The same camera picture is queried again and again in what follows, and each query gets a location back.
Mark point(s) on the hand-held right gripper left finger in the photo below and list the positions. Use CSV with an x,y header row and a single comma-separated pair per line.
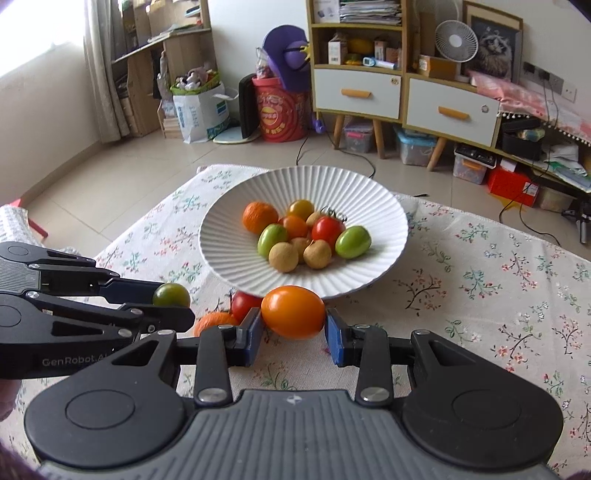
x,y
256,337

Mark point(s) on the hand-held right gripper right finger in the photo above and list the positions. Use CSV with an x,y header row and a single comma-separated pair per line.
x,y
333,339

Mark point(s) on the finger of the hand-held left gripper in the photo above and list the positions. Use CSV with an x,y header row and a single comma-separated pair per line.
x,y
175,321
134,290

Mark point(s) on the dark green tomato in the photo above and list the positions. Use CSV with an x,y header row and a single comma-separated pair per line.
x,y
171,295

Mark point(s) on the large orange tomato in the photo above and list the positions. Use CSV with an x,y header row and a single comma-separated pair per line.
x,y
293,312

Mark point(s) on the brown longan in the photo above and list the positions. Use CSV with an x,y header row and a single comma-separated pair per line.
x,y
317,254
314,218
300,247
283,257

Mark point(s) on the white ribbed plate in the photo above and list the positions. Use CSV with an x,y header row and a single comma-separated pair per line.
x,y
369,198

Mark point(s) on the orange mandarin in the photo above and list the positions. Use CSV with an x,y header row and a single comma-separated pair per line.
x,y
260,217
214,323

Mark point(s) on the red tomato with stem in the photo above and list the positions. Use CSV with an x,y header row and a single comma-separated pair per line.
x,y
327,232

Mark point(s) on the orange cherry tomato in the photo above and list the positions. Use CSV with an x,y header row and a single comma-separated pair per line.
x,y
295,227

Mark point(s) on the red stool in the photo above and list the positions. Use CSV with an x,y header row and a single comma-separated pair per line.
x,y
32,219

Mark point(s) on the floral tablecloth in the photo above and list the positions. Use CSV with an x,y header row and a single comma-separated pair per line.
x,y
461,314

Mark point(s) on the yellow-orange cherry tomato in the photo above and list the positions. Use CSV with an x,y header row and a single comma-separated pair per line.
x,y
301,209

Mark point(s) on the white oval board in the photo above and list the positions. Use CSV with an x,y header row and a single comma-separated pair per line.
x,y
228,137

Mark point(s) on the white paper bag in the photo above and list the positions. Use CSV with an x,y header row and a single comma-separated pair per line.
x,y
201,113

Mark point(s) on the clear storage bin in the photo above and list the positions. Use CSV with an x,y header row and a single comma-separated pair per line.
x,y
358,137

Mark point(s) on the blue-lid storage bin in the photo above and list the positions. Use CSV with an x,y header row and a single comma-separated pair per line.
x,y
414,147

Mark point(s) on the grey curtain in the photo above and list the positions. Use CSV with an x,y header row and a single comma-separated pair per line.
x,y
106,78

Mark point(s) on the small purple toy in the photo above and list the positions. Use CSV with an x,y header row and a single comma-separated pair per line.
x,y
319,125

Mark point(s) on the plush toys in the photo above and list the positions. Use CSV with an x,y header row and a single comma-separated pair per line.
x,y
194,78

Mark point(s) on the white-lid storage bin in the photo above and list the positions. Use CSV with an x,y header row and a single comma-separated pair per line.
x,y
473,166

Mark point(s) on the red bucket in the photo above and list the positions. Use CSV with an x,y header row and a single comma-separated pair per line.
x,y
279,113

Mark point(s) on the red box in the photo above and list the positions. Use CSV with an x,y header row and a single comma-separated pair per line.
x,y
512,185

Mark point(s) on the wooden bookshelf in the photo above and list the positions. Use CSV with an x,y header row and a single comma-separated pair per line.
x,y
182,50

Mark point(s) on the tall wooden cabinet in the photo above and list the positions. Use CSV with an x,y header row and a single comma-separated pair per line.
x,y
358,92

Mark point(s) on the low wooden cabinet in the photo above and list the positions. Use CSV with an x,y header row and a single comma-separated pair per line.
x,y
450,113

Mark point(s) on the black box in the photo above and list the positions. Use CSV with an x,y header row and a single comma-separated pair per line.
x,y
521,141

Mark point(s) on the white thermometer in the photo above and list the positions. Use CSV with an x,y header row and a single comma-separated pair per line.
x,y
378,63

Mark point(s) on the white carton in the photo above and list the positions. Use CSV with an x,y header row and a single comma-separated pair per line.
x,y
337,50

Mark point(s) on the cardboard box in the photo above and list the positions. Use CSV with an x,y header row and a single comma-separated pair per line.
x,y
436,67

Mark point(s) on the yellow round object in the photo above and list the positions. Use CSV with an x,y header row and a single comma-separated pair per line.
x,y
360,46

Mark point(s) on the pink cloth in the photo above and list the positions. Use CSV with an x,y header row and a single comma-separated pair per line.
x,y
535,104

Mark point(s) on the small white fan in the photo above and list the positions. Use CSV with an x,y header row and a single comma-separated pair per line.
x,y
456,41

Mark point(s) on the stack of papers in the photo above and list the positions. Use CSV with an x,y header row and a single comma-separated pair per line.
x,y
369,11

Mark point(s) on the white box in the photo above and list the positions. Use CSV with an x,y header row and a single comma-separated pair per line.
x,y
326,9

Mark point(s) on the black power outlet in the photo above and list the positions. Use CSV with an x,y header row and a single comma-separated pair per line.
x,y
536,70

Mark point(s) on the framed cat picture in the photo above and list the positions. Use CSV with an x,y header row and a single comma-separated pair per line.
x,y
496,44

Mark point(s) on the white power outlet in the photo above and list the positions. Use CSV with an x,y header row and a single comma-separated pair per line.
x,y
563,87

